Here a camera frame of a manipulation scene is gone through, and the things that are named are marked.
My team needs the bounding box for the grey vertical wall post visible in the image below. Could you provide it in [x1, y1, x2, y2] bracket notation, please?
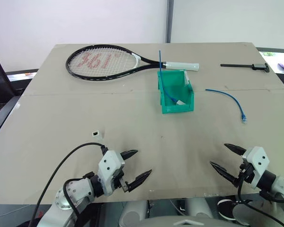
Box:
[165, 0, 175, 44]

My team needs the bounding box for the blue Ethernet cable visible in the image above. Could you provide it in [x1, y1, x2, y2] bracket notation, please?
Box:
[204, 88, 249, 124]
[158, 49, 186, 106]

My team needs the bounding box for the grey robot torso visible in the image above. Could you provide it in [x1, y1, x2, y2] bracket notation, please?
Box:
[118, 198, 229, 227]

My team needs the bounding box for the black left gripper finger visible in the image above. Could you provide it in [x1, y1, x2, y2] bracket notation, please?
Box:
[120, 149, 139, 162]
[127, 169, 153, 192]

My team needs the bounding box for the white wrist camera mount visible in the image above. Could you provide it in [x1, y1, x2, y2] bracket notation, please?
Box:
[97, 149, 126, 196]
[241, 146, 271, 190]

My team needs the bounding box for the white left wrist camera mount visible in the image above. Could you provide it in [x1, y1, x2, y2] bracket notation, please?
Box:
[97, 149, 126, 196]

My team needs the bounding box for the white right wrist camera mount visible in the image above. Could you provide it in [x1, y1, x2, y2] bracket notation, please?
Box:
[241, 146, 271, 190]

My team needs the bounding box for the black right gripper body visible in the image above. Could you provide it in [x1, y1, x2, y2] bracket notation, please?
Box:
[234, 163, 255, 188]

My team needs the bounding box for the black sneaker white sole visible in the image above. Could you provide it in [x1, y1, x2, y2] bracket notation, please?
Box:
[217, 199, 238, 222]

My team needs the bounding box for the black T-handle tool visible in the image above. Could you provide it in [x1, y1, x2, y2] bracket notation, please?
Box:
[220, 63, 271, 73]

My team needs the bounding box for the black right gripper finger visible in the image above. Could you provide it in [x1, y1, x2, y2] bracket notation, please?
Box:
[209, 161, 239, 188]
[223, 143, 248, 157]

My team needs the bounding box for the black and white tennis racket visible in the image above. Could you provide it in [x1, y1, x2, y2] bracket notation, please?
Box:
[65, 44, 200, 83]

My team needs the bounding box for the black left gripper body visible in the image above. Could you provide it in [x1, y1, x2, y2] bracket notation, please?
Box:
[112, 169, 131, 192]

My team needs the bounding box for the green plastic storage bin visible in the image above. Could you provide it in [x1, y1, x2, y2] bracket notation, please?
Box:
[157, 69, 195, 115]

